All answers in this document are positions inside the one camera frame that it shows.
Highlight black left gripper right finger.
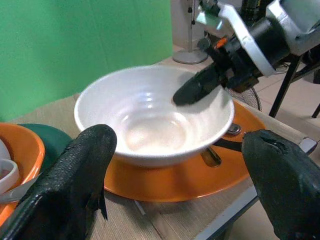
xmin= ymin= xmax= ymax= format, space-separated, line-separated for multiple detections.
xmin=241 ymin=129 xmax=320 ymax=240

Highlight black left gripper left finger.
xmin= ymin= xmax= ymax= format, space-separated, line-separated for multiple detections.
xmin=0 ymin=123 xmax=118 ymax=240

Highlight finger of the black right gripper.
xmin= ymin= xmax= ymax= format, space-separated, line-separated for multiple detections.
xmin=172 ymin=63 xmax=224 ymax=106

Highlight white ceramic bowl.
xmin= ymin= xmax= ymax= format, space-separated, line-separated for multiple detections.
xmin=73 ymin=64 xmax=235 ymax=168

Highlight white standing fan stand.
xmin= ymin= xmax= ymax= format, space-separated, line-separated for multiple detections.
xmin=171 ymin=0 xmax=209 ymax=65

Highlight black fan grille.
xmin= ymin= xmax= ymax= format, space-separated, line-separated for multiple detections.
xmin=227 ymin=86 xmax=263 ymax=113

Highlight dark green plate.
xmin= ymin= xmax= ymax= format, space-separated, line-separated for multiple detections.
xmin=18 ymin=122 xmax=74 ymax=174

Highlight orange bowl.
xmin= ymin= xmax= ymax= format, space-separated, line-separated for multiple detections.
xmin=0 ymin=122 xmax=46 ymax=223

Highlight silver knife blade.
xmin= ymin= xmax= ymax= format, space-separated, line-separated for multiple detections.
xmin=0 ymin=172 xmax=43 ymax=205

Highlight black metal stand legs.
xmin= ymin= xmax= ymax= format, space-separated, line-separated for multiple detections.
xmin=268 ymin=53 xmax=320 ymax=119

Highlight silver round utensil end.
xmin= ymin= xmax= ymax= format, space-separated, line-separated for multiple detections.
xmin=224 ymin=123 xmax=243 ymax=136

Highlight small white cup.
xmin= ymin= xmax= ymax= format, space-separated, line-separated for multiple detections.
xmin=0 ymin=158 xmax=21 ymax=194

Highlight large orange plate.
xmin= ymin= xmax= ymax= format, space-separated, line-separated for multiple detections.
xmin=102 ymin=100 xmax=266 ymax=203

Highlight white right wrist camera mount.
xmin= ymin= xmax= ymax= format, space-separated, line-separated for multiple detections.
xmin=196 ymin=0 xmax=279 ymax=77

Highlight black handled utensil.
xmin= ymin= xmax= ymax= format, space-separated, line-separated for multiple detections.
xmin=214 ymin=138 xmax=245 ymax=153

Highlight dark glossy spoon handle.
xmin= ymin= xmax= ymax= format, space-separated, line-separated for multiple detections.
xmin=200 ymin=146 xmax=223 ymax=168

